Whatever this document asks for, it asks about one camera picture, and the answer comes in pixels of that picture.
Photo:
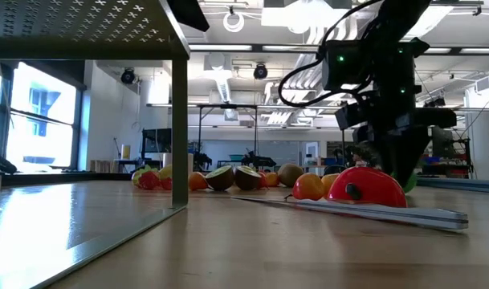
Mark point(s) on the red half apple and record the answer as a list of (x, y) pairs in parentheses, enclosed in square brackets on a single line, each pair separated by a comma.
[(372, 184)]

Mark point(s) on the white cabinet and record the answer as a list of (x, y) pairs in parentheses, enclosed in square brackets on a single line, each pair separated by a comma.
[(485, 140)]

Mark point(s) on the person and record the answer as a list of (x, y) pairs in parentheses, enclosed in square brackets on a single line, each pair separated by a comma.
[(360, 159)]

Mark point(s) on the green perforated metal stand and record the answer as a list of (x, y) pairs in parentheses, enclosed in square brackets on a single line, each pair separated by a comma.
[(87, 24)]

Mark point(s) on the black monitor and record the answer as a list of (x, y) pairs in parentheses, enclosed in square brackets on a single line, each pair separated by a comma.
[(157, 140)]

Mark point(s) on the black round ceiling spotlight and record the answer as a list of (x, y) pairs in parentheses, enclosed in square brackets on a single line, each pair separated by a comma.
[(260, 71), (127, 75)]

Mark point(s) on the teal bin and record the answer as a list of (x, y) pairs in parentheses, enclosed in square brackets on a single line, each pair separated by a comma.
[(236, 157)]

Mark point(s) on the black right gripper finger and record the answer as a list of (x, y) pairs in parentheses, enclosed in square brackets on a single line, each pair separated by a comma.
[(380, 154), (406, 160)]

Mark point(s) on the yellow container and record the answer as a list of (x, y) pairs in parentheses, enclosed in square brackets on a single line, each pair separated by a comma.
[(126, 152)]

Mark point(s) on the black aluminium table frame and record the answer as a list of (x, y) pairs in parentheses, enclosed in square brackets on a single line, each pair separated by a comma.
[(67, 178)]

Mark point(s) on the large window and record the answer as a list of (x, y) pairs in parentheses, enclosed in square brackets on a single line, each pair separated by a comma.
[(43, 100)]

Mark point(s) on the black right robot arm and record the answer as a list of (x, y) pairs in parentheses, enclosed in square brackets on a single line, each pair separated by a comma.
[(396, 24)]

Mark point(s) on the black metal gantry frame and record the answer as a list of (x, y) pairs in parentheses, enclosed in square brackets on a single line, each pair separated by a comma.
[(230, 106)]

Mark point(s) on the black ceiling camera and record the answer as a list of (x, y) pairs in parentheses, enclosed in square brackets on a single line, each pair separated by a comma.
[(434, 103)]

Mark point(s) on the whole brown kiwi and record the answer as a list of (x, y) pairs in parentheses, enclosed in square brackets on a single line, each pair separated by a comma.
[(290, 174)]

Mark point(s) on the red strawberry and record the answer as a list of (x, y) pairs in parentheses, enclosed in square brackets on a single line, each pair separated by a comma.
[(166, 184), (147, 180)]

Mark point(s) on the bright ceiling light panel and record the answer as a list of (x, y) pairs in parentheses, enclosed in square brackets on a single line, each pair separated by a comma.
[(304, 18)]

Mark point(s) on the black background machine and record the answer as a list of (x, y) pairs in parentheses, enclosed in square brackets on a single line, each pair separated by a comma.
[(445, 144)]

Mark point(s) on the black background robot arm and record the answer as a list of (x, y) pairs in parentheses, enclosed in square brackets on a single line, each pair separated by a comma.
[(260, 161)]

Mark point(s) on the green pear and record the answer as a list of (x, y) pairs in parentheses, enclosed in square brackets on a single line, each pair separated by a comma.
[(412, 182)]

